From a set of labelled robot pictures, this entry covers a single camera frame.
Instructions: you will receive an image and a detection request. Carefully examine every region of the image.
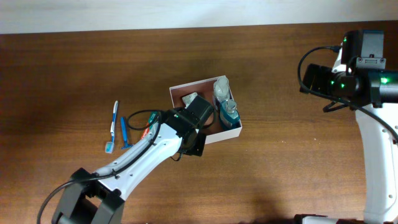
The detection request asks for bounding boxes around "green red toothpaste tube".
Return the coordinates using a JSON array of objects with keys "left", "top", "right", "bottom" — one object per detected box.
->
[{"left": 141, "top": 111, "right": 157, "bottom": 139}]

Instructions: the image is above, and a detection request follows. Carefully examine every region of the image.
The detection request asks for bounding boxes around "green white soap box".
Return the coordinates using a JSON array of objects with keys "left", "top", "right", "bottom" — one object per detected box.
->
[{"left": 182, "top": 92, "right": 198, "bottom": 108}]

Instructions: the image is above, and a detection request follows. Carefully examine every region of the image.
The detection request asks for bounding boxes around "white cardboard box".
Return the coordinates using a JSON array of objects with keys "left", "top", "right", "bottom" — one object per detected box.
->
[{"left": 169, "top": 75, "right": 243, "bottom": 144}]

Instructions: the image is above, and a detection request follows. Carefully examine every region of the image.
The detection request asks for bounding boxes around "blue mouthwash bottle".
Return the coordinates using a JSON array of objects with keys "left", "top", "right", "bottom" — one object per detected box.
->
[{"left": 220, "top": 100, "right": 240, "bottom": 130}]

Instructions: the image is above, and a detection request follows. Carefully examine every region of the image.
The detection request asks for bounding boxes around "blue white toothbrush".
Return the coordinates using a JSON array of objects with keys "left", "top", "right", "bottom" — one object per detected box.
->
[{"left": 105, "top": 101, "right": 118, "bottom": 154}]

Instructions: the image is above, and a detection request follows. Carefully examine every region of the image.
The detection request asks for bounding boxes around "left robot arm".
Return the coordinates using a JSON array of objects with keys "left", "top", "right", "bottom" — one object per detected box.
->
[{"left": 51, "top": 96, "right": 215, "bottom": 223}]

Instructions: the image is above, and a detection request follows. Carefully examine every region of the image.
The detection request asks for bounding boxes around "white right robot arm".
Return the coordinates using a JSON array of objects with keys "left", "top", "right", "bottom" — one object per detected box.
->
[{"left": 297, "top": 30, "right": 397, "bottom": 223}]

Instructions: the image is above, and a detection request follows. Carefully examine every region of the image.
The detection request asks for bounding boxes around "clear bottle with purple liquid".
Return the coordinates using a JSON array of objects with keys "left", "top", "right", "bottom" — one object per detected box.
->
[{"left": 213, "top": 76, "right": 231, "bottom": 111}]

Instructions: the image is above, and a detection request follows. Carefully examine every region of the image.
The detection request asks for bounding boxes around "blue disposable razor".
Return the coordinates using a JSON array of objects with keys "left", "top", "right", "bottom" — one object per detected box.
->
[{"left": 121, "top": 116, "right": 133, "bottom": 150}]

